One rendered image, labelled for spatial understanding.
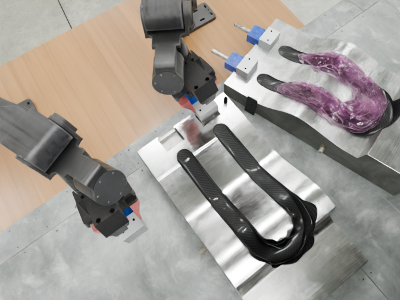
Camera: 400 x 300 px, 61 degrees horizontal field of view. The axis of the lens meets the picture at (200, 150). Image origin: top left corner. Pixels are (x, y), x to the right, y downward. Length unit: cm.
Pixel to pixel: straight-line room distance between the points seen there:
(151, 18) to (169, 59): 8
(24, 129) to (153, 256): 45
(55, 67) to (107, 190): 67
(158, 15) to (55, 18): 187
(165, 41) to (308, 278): 55
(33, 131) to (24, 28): 197
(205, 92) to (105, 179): 25
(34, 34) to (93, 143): 154
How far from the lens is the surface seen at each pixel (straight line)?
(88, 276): 89
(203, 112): 78
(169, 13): 61
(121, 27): 115
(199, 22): 110
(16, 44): 243
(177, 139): 84
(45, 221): 95
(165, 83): 61
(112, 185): 52
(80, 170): 51
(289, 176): 76
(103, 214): 54
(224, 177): 78
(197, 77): 64
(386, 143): 86
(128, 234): 69
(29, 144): 53
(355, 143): 88
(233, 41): 107
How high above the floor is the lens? 163
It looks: 69 degrees down
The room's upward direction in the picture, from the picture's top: 9 degrees counter-clockwise
